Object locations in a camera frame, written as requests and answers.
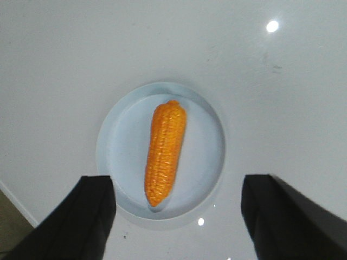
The orange corn cob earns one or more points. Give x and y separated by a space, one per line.
166 137

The light blue round plate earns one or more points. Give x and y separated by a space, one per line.
123 143

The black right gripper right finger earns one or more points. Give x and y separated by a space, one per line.
285 224

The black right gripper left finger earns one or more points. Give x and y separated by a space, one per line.
79 226

